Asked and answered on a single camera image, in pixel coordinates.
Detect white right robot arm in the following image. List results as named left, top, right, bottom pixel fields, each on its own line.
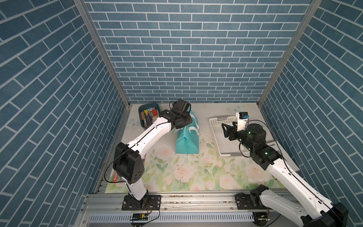
left=222, top=122, right=348, bottom=227

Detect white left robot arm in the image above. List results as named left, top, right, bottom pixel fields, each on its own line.
left=111, top=99, right=192, bottom=202

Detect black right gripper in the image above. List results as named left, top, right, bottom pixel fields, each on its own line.
left=222, top=121, right=254, bottom=154

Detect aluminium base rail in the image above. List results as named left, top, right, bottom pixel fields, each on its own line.
left=81, top=190, right=273, bottom=213

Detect white perforated plastic basket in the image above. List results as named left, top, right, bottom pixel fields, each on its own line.
left=209, top=114, right=277, bottom=157

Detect floral table mat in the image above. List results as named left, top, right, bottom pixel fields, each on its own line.
left=142, top=103, right=283, bottom=193

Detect small green circuit board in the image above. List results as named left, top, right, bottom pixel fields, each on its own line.
left=131, top=213, right=148, bottom=222

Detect dark teal storage bin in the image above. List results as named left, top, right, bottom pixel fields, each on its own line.
left=138, top=103, right=160, bottom=130

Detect colourful illustrated children's book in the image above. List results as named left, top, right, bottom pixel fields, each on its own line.
left=111, top=170, right=127, bottom=183

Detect teal insulated delivery bag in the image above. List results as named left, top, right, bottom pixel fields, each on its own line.
left=176, top=111, right=199, bottom=155

